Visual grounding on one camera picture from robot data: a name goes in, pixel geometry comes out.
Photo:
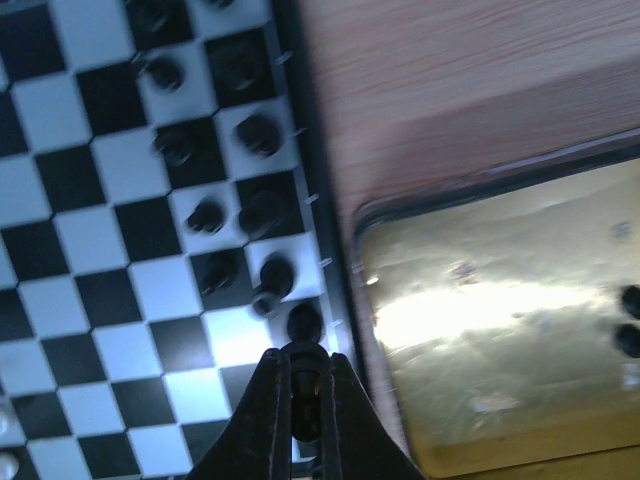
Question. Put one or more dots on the gold metal tin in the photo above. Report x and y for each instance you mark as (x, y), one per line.
(505, 304)

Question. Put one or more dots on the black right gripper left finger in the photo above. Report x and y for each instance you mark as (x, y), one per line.
(256, 443)

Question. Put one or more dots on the black white chess board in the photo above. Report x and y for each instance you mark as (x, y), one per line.
(162, 219)

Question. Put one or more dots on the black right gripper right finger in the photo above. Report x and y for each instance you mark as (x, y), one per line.
(354, 443)

